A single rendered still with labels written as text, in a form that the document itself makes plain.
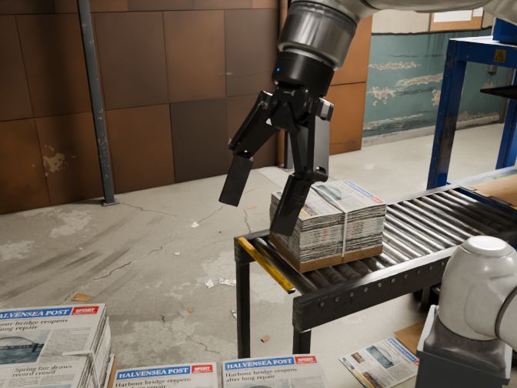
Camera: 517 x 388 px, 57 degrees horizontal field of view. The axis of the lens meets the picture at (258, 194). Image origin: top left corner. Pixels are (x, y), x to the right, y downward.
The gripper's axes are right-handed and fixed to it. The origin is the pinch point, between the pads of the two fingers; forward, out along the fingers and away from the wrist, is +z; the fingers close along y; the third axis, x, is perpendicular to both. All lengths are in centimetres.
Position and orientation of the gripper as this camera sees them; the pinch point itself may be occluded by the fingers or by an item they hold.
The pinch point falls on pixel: (254, 209)
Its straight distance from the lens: 63.1
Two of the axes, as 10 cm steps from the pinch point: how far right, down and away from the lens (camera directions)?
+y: -5.1, -2.4, 8.2
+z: -3.4, 9.4, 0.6
